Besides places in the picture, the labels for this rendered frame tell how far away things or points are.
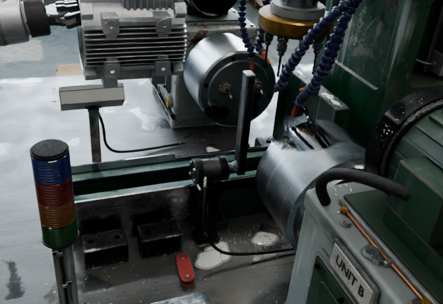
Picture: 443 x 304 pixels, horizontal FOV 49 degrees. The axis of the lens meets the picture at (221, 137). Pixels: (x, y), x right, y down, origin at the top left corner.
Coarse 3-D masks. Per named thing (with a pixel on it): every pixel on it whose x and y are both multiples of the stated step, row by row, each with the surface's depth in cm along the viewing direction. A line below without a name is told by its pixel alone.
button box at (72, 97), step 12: (96, 84) 131; (120, 84) 133; (60, 96) 127; (72, 96) 128; (84, 96) 129; (96, 96) 130; (108, 96) 131; (120, 96) 132; (72, 108) 132; (84, 108) 135
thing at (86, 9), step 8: (80, 8) 88; (88, 8) 89; (176, 8) 94; (184, 8) 94; (88, 16) 89; (176, 16) 95; (184, 16) 96; (176, 64) 100; (88, 72) 94; (176, 72) 101
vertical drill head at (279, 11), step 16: (272, 0) 116; (288, 0) 109; (304, 0) 108; (272, 16) 110; (288, 16) 109; (304, 16) 108; (320, 16) 110; (272, 32) 110; (288, 32) 108; (304, 32) 107; (320, 48) 115
